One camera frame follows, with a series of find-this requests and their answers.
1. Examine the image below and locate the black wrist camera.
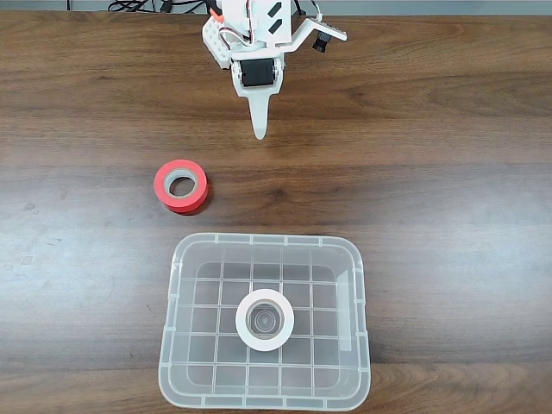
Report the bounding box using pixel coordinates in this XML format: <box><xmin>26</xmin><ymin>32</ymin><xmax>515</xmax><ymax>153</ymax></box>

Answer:
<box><xmin>310</xmin><ymin>29</ymin><xmax>331</xmax><ymax>53</ymax></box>

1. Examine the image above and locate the black cable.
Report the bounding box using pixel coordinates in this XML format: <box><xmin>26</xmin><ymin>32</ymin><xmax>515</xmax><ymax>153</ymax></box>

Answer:
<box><xmin>158</xmin><ymin>0</ymin><xmax>215</xmax><ymax>14</ymax></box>
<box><xmin>107</xmin><ymin>0</ymin><xmax>157</xmax><ymax>13</ymax></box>

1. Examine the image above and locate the servo wire bundle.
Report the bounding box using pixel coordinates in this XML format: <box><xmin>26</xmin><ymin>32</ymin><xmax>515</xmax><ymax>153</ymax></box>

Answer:
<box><xmin>218</xmin><ymin>0</ymin><xmax>255</xmax><ymax>45</ymax></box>

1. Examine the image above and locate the clear plastic storage box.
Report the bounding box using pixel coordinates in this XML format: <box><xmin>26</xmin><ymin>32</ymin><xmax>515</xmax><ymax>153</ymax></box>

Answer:
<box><xmin>157</xmin><ymin>232</ymin><xmax>373</xmax><ymax>410</ymax></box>

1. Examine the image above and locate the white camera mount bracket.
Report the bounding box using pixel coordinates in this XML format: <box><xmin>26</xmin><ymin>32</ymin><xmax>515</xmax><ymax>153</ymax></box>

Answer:
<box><xmin>231</xmin><ymin>17</ymin><xmax>348</xmax><ymax>61</ymax></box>

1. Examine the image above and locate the red tape roll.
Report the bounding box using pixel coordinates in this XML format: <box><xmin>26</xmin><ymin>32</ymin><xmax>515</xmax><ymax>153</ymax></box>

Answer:
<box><xmin>154</xmin><ymin>159</ymin><xmax>211</xmax><ymax>216</ymax></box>

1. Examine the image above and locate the white tape roll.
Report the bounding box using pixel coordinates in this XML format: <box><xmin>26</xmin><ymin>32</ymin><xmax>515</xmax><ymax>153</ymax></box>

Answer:
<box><xmin>235</xmin><ymin>288</ymin><xmax>296</xmax><ymax>353</ymax></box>

